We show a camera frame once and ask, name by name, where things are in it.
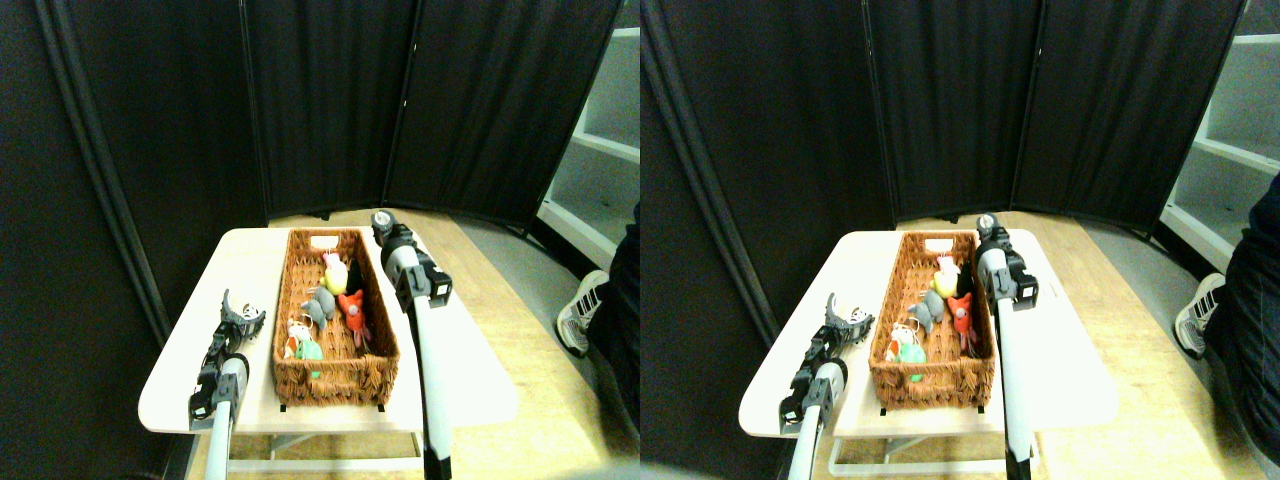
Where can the black curtain stand pole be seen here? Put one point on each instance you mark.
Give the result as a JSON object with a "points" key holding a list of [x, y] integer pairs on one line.
{"points": [[880, 120], [257, 120], [101, 170], [712, 170], [399, 120], [1026, 120]]}

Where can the white shelf unit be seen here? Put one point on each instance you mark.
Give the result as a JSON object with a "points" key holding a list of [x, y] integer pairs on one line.
{"points": [[600, 180], [1220, 180]]}

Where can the tan and white plush toy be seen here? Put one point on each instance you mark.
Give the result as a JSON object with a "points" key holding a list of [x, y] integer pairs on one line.
{"points": [[296, 335], [898, 339]]}

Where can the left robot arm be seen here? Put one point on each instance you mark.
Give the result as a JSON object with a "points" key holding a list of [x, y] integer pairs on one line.
{"points": [[232, 375], [826, 380]]}

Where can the black spotted white plush toy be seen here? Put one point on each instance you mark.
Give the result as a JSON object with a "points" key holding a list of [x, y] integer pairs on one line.
{"points": [[249, 310], [855, 314]]}

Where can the grey plush toy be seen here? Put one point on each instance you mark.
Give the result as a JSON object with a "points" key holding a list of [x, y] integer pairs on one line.
{"points": [[319, 308], [927, 311]]}

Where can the green ball toy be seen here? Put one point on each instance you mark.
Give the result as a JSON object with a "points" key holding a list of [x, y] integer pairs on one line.
{"points": [[311, 353], [912, 356]]}

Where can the orange plush toy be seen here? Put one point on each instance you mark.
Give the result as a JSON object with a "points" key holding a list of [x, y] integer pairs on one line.
{"points": [[352, 312], [960, 315]]}

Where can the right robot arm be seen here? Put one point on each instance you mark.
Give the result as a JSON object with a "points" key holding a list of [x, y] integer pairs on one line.
{"points": [[1014, 350], [431, 350]]}

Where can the brown wicker basket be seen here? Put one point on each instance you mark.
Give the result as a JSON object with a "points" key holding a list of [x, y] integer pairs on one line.
{"points": [[968, 390], [372, 388]]}

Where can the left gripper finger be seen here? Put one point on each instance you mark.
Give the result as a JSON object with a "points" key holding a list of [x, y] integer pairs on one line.
{"points": [[833, 307], [862, 326], [256, 322], [228, 303]]}

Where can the white and yellow plush toy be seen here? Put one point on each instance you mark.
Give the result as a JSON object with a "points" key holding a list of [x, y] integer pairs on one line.
{"points": [[335, 277], [946, 280]]}

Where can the low white table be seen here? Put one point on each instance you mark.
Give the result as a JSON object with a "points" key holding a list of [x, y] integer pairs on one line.
{"points": [[250, 255], [858, 258]]}

